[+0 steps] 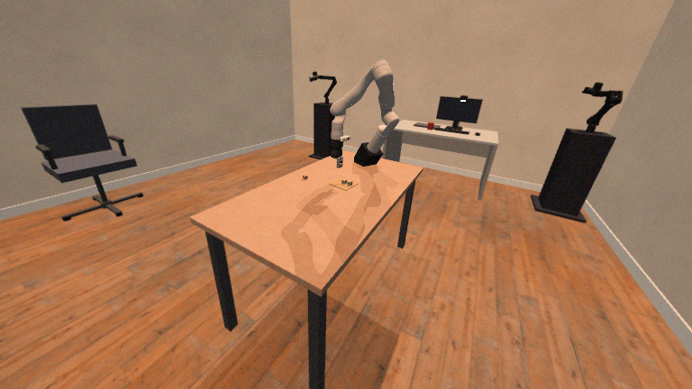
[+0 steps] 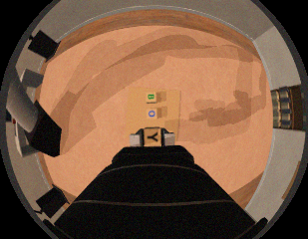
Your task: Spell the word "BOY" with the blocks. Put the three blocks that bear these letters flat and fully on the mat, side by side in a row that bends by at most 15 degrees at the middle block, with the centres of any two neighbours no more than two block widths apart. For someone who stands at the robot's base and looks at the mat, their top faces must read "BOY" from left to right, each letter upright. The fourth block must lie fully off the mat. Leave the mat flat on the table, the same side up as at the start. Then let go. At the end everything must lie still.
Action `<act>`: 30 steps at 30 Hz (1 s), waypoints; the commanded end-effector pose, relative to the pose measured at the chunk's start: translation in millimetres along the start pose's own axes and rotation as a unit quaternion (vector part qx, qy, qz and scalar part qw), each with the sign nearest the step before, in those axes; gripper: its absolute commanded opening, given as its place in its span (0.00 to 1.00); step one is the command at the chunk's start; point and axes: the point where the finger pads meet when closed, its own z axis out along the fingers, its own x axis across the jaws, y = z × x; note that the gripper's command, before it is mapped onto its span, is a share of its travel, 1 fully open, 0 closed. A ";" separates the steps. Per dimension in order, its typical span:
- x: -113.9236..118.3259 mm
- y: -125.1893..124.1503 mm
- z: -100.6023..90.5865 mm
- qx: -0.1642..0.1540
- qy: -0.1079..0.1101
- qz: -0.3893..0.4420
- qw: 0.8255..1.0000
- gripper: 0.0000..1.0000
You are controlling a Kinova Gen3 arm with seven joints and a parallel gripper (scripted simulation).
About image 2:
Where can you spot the tan square mat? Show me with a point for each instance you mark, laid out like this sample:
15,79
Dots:
167,105

